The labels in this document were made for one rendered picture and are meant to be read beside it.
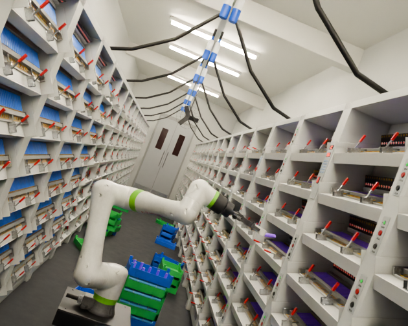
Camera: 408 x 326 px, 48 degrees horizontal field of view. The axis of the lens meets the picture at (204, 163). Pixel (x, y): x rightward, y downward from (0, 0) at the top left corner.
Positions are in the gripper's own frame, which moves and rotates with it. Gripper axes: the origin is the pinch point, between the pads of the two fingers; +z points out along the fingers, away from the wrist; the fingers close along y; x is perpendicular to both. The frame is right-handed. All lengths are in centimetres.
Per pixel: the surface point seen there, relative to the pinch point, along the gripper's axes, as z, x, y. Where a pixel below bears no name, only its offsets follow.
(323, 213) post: 15.3, -22.3, -20.0
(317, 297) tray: 18, 7, -55
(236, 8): -72, -116, 95
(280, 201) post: 15, -20, 50
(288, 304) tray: 24.4, 20.2, -20.4
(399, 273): 17, -14, -92
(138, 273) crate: -29, 69, 84
